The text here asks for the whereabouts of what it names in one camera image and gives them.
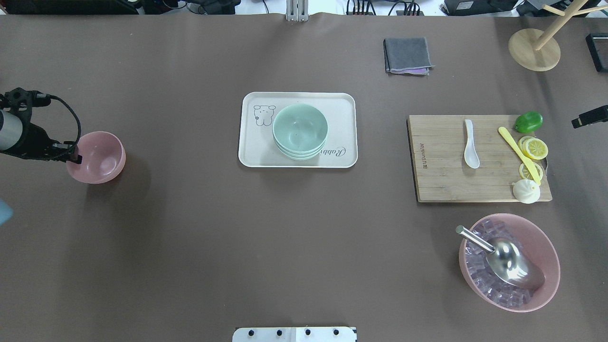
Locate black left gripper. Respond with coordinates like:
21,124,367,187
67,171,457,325
0,87,83,165

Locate small pink bowl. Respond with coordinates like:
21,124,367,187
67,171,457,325
66,131,126,184

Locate white ceramic spoon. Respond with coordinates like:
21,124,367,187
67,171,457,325
463,119,480,169

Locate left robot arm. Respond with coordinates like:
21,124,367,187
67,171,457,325
0,87,83,165

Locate large pink bowl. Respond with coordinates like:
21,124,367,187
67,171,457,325
458,213,561,313

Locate top green bowl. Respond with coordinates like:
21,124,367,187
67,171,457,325
272,103,329,152

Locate green bowl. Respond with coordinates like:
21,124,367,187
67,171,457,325
272,103,329,152
275,141,326,153
278,146,322,161

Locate middle green bowl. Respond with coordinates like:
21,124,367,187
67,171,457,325
275,141,326,153

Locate bottom green bowl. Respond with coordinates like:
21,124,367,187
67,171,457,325
278,146,322,161

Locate green lime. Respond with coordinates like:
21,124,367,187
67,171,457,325
513,111,543,133

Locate black box at edge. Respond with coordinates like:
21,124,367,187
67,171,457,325
586,33,608,72

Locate upper lemon slice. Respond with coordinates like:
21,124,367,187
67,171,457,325
518,136,549,160

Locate wooden mug tree stand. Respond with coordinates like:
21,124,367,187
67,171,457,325
508,0,608,72

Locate yellow plastic knife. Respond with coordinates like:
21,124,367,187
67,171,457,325
498,126,542,185

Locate bamboo cutting board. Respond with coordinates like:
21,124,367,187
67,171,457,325
408,114,523,203

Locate metal ice scoop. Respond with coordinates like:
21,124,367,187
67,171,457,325
455,225,545,290

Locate cream rabbit tray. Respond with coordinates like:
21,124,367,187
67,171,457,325
237,92,358,168

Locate folded grey cloth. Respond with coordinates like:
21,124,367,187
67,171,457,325
383,37,434,76

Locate clear ice cubes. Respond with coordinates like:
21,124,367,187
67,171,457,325
465,219,534,309

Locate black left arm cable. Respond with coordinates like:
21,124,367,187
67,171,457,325
47,95,82,149

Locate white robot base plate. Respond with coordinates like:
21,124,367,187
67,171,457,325
232,326,358,342

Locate aluminium frame post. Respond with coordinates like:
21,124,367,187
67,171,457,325
286,0,309,22

